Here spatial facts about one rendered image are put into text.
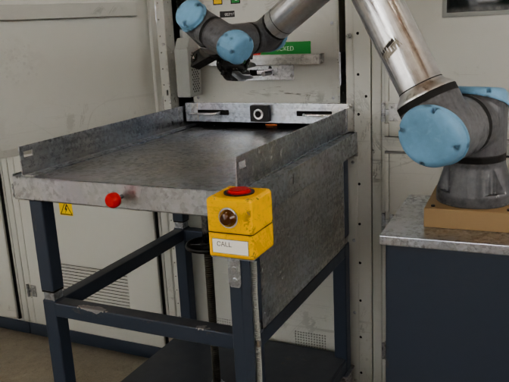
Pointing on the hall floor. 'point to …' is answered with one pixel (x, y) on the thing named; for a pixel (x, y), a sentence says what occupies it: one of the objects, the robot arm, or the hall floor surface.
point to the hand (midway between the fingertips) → (242, 76)
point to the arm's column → (446, 316)
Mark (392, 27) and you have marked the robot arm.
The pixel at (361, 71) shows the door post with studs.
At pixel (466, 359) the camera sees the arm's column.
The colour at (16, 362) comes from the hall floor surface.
